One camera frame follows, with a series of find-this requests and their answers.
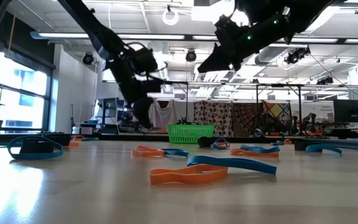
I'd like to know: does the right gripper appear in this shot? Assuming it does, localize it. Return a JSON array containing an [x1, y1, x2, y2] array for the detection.
[[197, 14, 292, 74]]

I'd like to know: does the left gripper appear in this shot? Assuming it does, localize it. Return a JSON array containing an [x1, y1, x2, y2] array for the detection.
[[104, 46, 169, 130]]

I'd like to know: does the white hanging sheet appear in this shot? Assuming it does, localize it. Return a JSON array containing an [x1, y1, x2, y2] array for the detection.
[[147, 99, 180, 133]]

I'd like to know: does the small black monitor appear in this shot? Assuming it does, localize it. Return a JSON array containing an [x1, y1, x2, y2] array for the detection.
[[98, 98, 120, 119]]

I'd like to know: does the green plastic basket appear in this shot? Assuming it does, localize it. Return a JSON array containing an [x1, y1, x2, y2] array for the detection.
[[167, 124, 216, 144]]

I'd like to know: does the brown dotted cloth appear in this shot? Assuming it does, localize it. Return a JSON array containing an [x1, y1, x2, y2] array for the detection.
[[193, 100, 233, 138]]

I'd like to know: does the brown web pattern cloth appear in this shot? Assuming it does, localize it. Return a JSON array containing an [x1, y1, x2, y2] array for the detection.
[[231, 102, 264, 138]]

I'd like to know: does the colourful diamond pattern cloth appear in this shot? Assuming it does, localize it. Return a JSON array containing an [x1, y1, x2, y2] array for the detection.
[[262, 101, 291, 125]]

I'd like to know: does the black ceiling device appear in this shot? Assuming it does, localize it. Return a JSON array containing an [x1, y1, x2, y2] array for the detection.
[[316, 76, 334, 85]]

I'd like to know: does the long ceiling light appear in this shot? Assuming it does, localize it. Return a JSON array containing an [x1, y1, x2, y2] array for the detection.
[[31, 30, 186, 40]]

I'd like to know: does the black computer monitor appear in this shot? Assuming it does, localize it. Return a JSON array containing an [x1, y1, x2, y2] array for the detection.
[[333, 99, 358, 123]]

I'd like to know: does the white hanging ring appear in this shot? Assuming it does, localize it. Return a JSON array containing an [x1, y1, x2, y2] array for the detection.
[[162, 8, 180, 26]]

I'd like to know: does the black metal stand frame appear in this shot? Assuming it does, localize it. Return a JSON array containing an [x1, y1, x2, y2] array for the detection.
[[166, 80, 305, 138]]

